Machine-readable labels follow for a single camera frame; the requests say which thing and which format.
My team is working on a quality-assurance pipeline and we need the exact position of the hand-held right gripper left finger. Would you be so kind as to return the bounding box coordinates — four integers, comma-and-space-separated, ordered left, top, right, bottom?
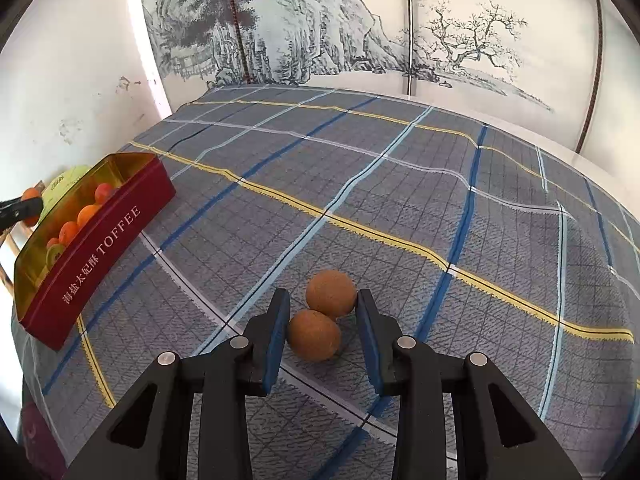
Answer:
65, 287, 292, 480

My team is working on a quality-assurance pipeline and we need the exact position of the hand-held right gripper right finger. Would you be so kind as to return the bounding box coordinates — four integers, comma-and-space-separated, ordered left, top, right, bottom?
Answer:
356, 287, 583, 480

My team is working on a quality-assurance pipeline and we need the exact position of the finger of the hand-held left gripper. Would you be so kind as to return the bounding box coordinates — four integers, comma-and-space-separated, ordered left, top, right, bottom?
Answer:
0, 197, 45, 231

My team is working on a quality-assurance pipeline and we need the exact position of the light brown round fruit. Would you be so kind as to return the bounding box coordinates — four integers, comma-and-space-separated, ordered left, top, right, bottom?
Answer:
286, 309, 343, 363
305, 269, 358, 319

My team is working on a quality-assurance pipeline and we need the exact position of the red tin box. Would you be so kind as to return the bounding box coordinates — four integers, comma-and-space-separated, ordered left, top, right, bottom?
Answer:
12, 152, 177, 352

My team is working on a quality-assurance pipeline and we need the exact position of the yellow green round object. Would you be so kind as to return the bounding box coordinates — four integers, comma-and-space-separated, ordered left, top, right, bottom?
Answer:
37, 165, 93, 226

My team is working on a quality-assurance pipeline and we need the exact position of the plaid bed sheet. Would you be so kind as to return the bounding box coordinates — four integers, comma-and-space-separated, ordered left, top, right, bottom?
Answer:
10, 85, 640, 480

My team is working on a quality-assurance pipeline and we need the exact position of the maroon object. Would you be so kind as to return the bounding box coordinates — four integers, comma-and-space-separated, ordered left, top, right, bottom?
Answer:
20, 402, 68, 480

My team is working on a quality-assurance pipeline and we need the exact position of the ink landscape wall panel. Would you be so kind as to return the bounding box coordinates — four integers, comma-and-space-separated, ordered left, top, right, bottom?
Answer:
137, 0, 251, 86
405, 0, 601, 156
225, 0, 412, 97

